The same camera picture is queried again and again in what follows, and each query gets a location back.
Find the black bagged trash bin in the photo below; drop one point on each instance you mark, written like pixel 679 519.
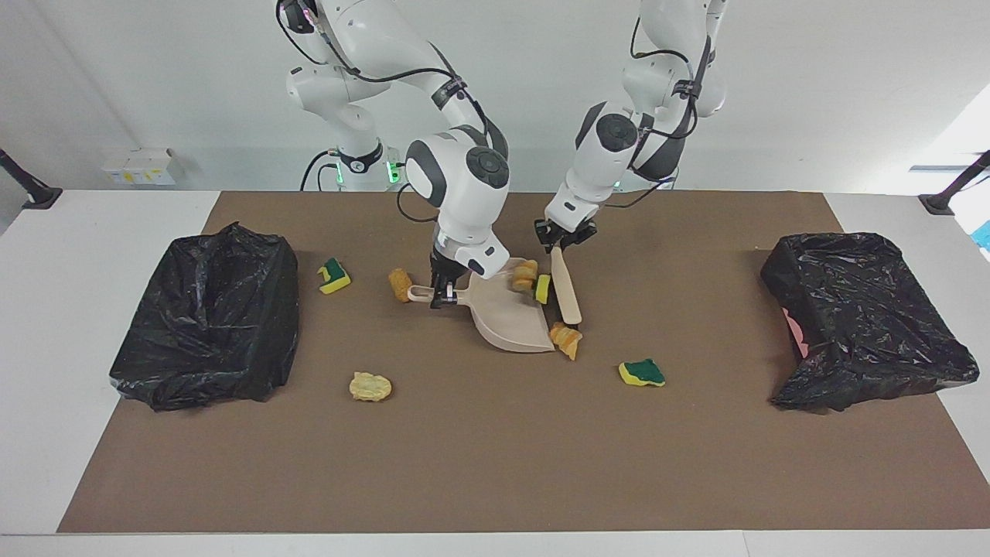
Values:
pixel 209 333

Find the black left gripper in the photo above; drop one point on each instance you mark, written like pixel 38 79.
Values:
pixel 564 236

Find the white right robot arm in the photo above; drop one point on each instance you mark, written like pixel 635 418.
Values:
pixel 456 178

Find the brown bread roll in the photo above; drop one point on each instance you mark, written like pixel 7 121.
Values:
pixel 400 285

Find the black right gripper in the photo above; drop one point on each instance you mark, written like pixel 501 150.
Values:
pixel 445 269

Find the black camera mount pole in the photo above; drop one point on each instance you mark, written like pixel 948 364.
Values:
pixel 39 197
pixel 940 203

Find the white base box green light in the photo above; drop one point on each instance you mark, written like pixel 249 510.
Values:
pixel 394 170

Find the pink item in bin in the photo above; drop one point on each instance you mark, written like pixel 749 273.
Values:
pixel 797 336

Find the green yellow sponge piece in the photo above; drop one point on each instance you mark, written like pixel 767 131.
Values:
pixel 642 374
pixel 334 278

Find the brown table mat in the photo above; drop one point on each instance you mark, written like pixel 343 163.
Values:
pixel 495 480

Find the beige plastic dustpan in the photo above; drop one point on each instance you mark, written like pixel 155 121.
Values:
pixel 510 317

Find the beige brush black bristles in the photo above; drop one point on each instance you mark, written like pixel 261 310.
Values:
pixel 567 298

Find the blue object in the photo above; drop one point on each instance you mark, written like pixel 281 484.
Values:
pixel 984 236

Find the toy croissant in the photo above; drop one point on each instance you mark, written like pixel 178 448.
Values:
pixel 567 340

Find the black bagged bin pink inside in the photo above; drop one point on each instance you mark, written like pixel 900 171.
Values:
pixel 866 325

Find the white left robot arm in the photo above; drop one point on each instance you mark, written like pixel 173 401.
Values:
pixel 611 162

